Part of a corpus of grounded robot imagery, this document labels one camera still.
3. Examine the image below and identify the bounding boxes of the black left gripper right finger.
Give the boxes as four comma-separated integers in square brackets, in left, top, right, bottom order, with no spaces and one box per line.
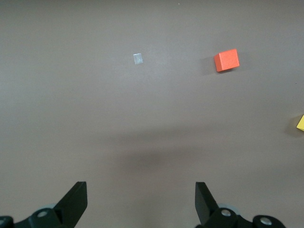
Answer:
[195,181,285,228]

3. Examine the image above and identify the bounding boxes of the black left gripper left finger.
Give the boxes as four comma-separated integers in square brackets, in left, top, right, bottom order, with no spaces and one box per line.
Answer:
[0,181,88,228]

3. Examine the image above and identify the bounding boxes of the yellow wooden block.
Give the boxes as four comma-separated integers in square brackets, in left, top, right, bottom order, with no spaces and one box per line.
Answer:
[296,114,304,132]

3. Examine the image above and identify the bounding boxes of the orange wooden block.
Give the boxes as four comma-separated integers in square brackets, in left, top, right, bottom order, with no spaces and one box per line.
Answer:
[213,48,240,73]

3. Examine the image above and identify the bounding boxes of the brown table cover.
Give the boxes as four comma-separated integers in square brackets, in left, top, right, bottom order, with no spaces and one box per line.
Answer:
[0,0,304,228]

